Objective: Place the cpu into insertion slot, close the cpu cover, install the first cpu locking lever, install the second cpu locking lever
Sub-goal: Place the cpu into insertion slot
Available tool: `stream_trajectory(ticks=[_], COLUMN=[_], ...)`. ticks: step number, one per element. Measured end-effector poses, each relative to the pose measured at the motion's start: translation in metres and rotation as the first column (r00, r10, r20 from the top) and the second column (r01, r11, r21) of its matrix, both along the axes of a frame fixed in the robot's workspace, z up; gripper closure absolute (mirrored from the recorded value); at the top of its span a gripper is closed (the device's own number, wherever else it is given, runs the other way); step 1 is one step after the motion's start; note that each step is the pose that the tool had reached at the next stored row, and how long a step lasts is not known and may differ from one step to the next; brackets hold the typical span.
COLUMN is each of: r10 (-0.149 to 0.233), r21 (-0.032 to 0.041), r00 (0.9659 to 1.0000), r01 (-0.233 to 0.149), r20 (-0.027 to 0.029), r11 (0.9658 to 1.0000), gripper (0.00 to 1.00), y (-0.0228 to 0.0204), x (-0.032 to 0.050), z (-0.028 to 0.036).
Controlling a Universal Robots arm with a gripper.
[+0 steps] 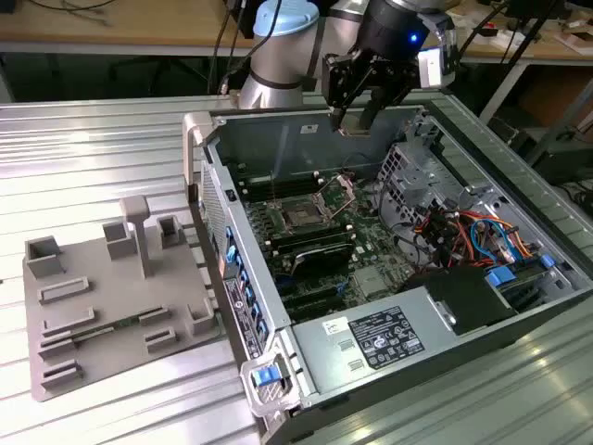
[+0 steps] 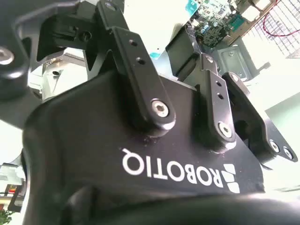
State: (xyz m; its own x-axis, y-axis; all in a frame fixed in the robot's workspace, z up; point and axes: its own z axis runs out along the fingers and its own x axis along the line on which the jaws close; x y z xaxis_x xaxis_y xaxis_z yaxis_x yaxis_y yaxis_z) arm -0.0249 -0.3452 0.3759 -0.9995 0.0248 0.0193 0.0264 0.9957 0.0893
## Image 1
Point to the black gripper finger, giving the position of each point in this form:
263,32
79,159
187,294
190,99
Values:
340,79
389,83

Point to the silver CPU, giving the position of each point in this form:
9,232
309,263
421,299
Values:
354,132

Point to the metal locking lever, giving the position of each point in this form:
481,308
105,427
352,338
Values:
343,207

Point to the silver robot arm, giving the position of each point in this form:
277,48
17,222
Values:
278,60

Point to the RAM slot white clips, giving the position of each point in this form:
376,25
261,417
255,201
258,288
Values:
315,242
296,186

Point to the CPU socket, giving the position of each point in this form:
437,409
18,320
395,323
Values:
301,215

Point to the white case label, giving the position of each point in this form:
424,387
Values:
309,129

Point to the metal drive cage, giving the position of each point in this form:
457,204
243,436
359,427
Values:
412,181

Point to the grey open PC case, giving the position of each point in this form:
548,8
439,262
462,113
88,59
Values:
250,139

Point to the white box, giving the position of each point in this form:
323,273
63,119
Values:
500,41

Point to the green motherboard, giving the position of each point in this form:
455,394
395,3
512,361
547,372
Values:
370,250

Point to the black graphics card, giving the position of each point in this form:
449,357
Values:
319,259

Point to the brown cardboard piece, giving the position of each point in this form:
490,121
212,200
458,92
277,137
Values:
574,41

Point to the wooden desk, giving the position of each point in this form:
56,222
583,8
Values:
139,23

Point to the blue disk carrier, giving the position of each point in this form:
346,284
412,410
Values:
500,277

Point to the black air shroud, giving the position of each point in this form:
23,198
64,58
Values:
463,296

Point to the grey power supply unit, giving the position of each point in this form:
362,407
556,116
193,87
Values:
315,352

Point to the blue latch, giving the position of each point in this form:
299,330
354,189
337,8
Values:
266,375

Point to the grey parts rack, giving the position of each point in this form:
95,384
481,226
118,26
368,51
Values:
116,287

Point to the green RAM stick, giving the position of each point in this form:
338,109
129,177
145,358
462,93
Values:
106,330

